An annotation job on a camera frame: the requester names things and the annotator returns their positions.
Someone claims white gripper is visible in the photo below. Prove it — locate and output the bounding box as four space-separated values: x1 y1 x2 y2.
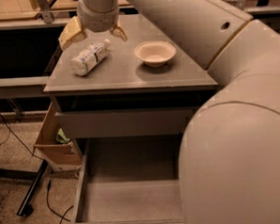
58 0 128 51

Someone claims clear plastic bottle white label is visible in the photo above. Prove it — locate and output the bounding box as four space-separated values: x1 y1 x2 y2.
70 40 110 76

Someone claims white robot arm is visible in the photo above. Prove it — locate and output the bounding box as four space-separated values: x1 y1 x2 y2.
59 0 280 224

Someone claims grey drawer cabinet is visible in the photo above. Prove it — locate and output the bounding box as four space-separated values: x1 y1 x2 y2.
39 9 226 224

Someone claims closed grey top drawer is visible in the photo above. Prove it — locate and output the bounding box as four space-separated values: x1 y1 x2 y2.
55 106 194 139

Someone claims open grey middle drawer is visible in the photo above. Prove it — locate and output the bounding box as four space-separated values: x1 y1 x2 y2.
71 135 185 224

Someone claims white paper bowl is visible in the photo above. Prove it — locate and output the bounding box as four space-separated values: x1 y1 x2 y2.
134 40 177 67

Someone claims green cloth in box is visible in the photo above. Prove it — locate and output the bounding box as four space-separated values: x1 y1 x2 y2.
55 128 70 144

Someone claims cardboard box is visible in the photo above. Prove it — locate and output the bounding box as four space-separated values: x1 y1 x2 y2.
34 104 82 171

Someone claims black table leg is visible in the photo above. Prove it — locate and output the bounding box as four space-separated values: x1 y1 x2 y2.
16 159 49 216

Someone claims grey metal frame rail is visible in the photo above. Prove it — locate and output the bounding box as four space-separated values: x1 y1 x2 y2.
0 76 49 99

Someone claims black floor cable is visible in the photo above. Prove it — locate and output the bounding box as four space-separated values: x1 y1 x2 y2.
0 107 75 224

